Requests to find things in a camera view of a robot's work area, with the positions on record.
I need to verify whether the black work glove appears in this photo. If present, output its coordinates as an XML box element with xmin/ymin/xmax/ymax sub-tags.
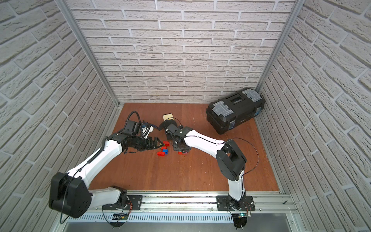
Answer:
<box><xmin>157</xmin><ymin>119</ymin><xmax>177</xmax><ymax>131</ymax></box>

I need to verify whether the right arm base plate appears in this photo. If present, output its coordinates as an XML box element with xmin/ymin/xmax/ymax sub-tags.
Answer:
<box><xmin>216</xmin><ymin>195</ymin><xmax>256</xmax><ymax>212</ymax></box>

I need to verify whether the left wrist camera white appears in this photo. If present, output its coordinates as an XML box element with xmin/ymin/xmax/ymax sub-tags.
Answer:
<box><xmin>141</xmin><ymin>123</ymin><xmax>154</xmax><ymax>139</ymax></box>

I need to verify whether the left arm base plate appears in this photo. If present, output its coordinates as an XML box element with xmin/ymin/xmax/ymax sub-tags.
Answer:
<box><xmin>102</xmin><ymin>195</ymin><xmax>143</xmax><ymax>211</ymax></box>

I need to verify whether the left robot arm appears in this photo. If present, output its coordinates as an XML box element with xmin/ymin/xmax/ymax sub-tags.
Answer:
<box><xmin>49</xmin><ymin>120</ymin><xmax>163</xmax><ymax>218</ymax></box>

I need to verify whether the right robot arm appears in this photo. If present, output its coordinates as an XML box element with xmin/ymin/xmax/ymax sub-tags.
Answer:
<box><xmin>165</xmin><ymin>124</ymin><xmax>246</xmax><ymax>205</ymax></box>

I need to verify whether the aluminium rail frame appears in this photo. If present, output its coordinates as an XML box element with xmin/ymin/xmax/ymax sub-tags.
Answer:
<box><xmin>52</xmin><ymin>191</ymin><xmax>304</xmax><ymax>232</ymax></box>

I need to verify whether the black plastic toolbox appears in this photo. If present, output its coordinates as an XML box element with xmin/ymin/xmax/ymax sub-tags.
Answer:
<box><xmin>206</xmin><ymin>88</ymin><xmax>266</xmax><ymax>134</ymax></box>

